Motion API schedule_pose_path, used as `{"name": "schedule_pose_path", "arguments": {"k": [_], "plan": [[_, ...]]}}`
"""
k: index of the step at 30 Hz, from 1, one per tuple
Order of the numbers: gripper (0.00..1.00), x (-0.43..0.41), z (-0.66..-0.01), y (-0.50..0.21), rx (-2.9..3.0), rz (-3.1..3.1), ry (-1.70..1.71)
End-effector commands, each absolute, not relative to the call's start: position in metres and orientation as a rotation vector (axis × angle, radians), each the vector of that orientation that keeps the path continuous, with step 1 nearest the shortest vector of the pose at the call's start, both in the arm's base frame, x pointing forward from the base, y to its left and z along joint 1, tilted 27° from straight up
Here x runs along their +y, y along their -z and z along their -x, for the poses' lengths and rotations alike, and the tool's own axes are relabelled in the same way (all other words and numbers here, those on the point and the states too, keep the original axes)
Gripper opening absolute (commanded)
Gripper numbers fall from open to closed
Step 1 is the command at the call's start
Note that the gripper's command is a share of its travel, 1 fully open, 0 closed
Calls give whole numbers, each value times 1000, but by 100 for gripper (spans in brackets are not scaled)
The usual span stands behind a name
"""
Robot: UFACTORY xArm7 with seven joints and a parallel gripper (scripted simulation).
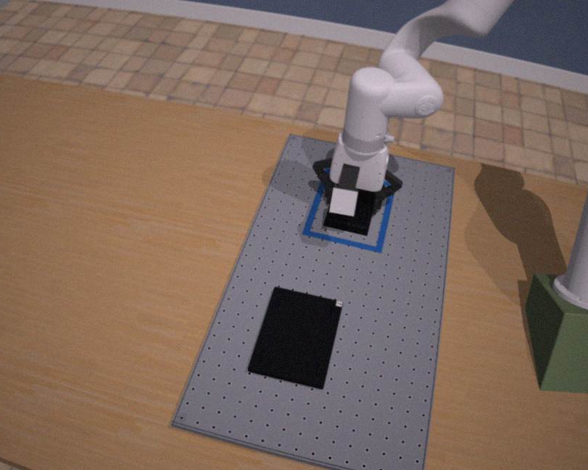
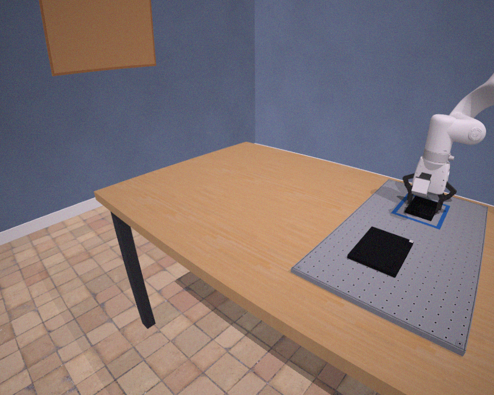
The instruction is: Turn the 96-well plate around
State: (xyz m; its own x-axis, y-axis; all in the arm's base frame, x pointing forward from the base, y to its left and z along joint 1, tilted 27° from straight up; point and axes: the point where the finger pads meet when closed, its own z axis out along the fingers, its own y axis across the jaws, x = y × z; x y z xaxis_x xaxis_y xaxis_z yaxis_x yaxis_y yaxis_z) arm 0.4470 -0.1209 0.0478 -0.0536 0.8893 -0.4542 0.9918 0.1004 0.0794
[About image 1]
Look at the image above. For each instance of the blue tape outline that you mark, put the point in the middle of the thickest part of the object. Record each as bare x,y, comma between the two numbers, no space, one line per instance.
381,237

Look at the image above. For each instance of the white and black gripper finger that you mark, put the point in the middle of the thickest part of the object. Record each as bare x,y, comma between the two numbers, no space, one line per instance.
324,177
385,192

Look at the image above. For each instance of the black rectangular pad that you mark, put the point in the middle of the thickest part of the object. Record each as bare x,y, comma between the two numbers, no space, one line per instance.
297,337

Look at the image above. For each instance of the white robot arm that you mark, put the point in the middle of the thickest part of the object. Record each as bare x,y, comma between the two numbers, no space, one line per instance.
403,88

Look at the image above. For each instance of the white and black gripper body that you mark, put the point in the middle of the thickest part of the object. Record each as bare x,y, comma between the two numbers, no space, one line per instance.
372,166

